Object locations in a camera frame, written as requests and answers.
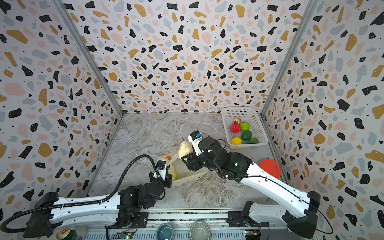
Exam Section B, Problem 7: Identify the bright green fruit toy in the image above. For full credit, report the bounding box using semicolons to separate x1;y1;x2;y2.
240;122;250;132

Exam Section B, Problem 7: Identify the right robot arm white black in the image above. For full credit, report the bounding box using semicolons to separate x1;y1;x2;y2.
179;137;321;239

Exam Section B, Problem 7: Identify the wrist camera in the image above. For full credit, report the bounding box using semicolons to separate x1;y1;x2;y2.
154;160;167;181
188;131;203;156

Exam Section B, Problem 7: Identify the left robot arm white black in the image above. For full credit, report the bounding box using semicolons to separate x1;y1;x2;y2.
23;171;173;238

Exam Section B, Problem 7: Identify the teal bowl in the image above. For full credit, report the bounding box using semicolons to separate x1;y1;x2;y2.
156;224;174;240

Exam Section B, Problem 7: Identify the white plastic mesh basket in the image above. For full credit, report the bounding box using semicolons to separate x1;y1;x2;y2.
221;107;268;150

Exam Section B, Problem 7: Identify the black corrugated cable hose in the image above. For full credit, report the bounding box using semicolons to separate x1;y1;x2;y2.
0;154;158;234

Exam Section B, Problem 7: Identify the green fruit in basket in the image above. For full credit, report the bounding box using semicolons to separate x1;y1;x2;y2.
248;138;259;144

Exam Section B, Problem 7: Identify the small red strawberry toy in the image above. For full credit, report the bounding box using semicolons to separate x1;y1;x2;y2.
233;118;242;125

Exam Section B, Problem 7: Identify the dark green avocado toy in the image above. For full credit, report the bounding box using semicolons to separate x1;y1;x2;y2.
241;130;253;141

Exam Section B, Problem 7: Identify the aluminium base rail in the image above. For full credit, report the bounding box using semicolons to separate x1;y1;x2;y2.
80;208;313;240

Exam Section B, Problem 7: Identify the yellow translucent plastic bag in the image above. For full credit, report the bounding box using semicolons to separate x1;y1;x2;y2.
160;149;209;187

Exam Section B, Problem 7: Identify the grey ribbed plate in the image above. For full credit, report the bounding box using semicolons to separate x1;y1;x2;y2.
190;222;210;240

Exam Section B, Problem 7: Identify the tin can with label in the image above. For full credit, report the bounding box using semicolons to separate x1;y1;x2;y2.
56;228;78;240

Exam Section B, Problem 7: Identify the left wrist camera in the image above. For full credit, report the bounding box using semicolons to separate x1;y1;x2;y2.
154;160;167;181

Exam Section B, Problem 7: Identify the beige peach toy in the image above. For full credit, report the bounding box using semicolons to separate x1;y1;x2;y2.
178;141;194;159

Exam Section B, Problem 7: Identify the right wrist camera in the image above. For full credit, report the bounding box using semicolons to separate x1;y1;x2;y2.
188;131;203;156

